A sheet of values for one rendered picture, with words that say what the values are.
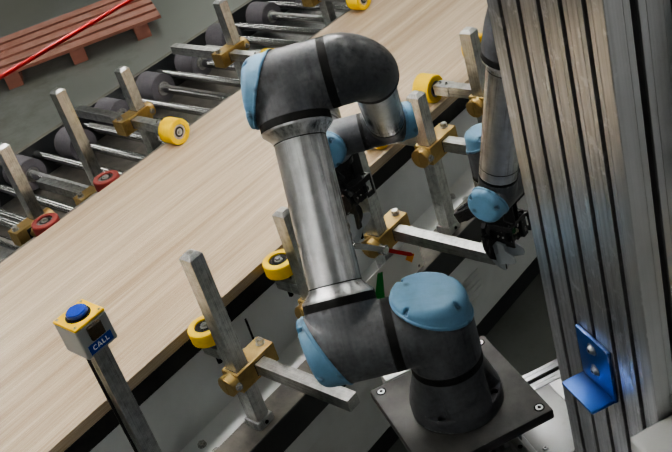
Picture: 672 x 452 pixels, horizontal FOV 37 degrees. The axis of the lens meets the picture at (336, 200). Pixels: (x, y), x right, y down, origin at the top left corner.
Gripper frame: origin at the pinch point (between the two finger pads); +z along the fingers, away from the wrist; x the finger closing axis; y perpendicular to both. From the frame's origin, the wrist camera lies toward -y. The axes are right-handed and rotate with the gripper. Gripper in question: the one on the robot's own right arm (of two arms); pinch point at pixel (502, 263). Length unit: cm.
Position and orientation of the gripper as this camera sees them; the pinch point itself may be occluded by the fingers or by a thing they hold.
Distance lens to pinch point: 226.1
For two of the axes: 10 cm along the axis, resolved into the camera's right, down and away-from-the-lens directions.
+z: 2.6, 8.2, 5.1
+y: 7.4, 1.7, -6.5
